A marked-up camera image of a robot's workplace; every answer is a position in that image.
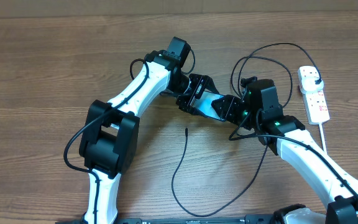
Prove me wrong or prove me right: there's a black charging cable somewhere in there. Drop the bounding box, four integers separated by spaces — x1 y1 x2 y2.
171 42 323 218

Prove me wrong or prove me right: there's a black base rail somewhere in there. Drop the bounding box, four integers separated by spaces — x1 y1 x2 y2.
56 213 332 224

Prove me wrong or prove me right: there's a white power strip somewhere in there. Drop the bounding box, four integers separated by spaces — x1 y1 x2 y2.
297 66 330 124

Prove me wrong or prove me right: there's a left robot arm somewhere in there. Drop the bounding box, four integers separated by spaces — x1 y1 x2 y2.
79 37 222 223

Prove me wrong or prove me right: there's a white charger plug adapter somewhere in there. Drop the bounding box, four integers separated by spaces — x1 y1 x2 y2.
300 78 324 94

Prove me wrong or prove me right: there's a smartphone with blue screen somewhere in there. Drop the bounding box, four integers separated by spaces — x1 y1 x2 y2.
193 91 223 121

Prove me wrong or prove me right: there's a white power strip cord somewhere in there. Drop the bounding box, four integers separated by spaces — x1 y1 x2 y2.
318 123 328 155

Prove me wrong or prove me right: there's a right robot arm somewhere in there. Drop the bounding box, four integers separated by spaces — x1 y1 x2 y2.
211 79 358 223

